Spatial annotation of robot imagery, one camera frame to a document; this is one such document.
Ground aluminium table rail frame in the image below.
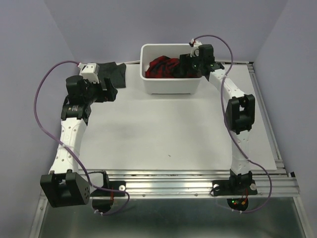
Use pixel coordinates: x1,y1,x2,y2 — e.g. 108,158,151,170
37,64,314,238

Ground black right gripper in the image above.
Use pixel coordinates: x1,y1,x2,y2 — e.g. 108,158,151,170
176,53,204,75

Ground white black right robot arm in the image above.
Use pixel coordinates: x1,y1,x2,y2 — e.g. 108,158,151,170
180,41,256,196

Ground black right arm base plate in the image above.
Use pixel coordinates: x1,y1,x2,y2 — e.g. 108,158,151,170
210,179,258,213

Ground white plastic bin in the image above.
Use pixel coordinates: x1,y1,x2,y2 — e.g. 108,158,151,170
140,44,201,94

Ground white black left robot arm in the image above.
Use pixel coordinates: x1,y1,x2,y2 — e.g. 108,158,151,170
40,75,117,208

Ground red black plaid skirt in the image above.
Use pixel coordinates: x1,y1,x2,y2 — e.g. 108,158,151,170
145,56,183,78

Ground grey polka dot skirt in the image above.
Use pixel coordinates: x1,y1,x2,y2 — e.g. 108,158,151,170
98,62,126,89

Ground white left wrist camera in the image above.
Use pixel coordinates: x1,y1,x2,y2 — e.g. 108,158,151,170
77,63,100,84

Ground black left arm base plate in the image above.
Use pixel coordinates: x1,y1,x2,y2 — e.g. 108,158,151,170
90,180,126,215

